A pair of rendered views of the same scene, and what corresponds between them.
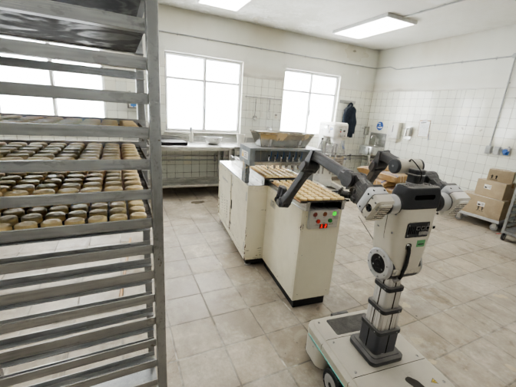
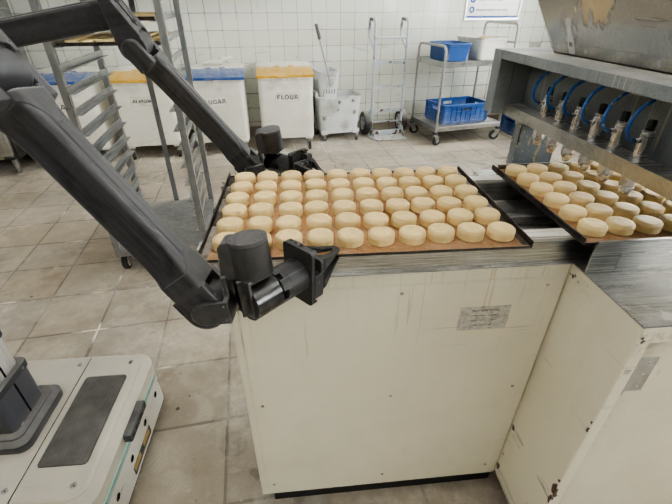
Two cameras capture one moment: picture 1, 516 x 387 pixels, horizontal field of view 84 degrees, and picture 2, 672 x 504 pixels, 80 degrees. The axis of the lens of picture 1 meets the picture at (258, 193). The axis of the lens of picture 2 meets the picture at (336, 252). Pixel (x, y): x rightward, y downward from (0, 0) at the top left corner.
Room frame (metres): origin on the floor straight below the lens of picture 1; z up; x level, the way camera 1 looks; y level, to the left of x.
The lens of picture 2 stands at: (2.40, -1.17, 1.28)
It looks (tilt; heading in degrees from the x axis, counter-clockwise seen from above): 32 degrees down; 105
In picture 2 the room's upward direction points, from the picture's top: straight up
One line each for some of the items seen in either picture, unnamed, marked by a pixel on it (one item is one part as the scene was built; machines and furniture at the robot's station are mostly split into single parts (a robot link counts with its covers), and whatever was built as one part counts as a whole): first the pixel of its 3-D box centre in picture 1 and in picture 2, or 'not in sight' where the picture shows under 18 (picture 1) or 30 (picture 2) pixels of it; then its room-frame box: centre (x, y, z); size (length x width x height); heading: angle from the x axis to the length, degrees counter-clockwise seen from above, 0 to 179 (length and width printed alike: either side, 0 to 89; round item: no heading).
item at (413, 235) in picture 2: not in sight; (412, 235); (2.37, -0.50, 0.91); 0.05 x 0.05 x 0.02
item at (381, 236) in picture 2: not in sight; (381, 236); (2.32, -0.52, 0.91); 0.05 x 0.05 x 0.02
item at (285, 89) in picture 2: not in sight; (285, 105); (0.81, 2.84, 0.38); 0.64 x 0.54 x 0.77; 114
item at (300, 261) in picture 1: (296, 238); (378, 352); (2.31, -0.36, 0.45); 0.70 x 0.34 x 0.90; 20
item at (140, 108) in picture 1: (145, 222); (174, 84); (1.21, 0.50, 0.97); 0.03 x 0.03 x 1.70; 27
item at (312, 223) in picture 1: (322, 219); not in sight; (1.97, -0.49, 0.77); 0.24 x 0.04 x 0.14; 110
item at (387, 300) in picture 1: (382, 315); not in sight; (1.32, -0.71, 0.49); 0.11 x 0.11 x 0.40; 20
